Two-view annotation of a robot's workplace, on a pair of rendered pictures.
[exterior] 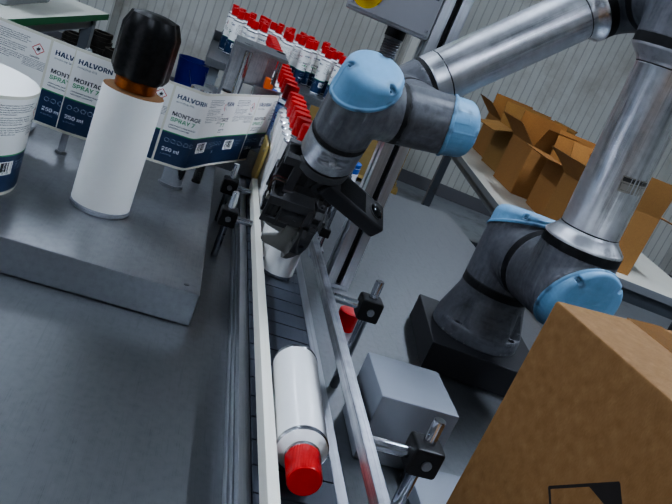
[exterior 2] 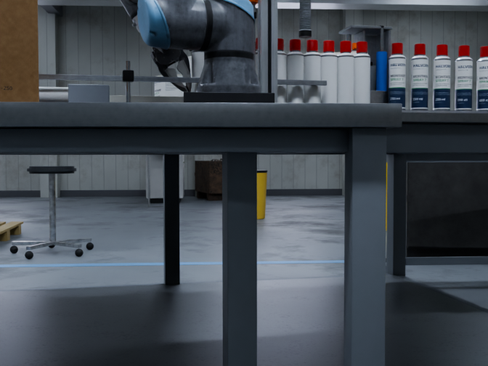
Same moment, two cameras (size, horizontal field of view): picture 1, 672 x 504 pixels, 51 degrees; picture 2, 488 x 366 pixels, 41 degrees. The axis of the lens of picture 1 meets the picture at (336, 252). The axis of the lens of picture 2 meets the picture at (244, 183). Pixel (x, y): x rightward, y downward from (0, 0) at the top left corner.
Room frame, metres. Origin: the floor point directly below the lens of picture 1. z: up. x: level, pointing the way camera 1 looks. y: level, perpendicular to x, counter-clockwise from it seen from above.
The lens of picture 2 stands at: (1.26, -1.80, 0.74)
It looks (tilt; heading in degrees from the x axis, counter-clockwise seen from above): 2 degrees down; 93
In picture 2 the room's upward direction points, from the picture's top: straight up
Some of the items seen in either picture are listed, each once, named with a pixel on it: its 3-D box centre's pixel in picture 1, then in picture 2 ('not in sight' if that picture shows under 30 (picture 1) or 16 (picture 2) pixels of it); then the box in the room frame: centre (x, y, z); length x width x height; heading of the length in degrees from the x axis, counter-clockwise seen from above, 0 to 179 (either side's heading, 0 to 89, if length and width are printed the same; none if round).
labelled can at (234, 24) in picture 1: (280, 48); not in sight; (3.57, 0.64, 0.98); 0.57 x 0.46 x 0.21; 105
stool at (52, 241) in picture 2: not in sight; (49, 210); (-0.49, 3.09, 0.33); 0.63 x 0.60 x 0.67; 93
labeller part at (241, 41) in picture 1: (261, 48); (364, 30); (1.54, 0.31, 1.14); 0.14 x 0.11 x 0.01; 15
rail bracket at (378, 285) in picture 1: (341, 331); (127, 92); (0.86, -0.05, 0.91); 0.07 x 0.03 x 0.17; 105
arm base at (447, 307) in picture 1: (485, 307); (229, 75); (1.15, -0.27, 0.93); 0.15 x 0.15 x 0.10
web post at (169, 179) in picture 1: (185, 137); not in sight; (1.24, 0.33, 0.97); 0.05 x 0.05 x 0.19
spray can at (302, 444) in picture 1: (299, 415); (49, 96); (0.64, -0.03, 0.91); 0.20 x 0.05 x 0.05; 13
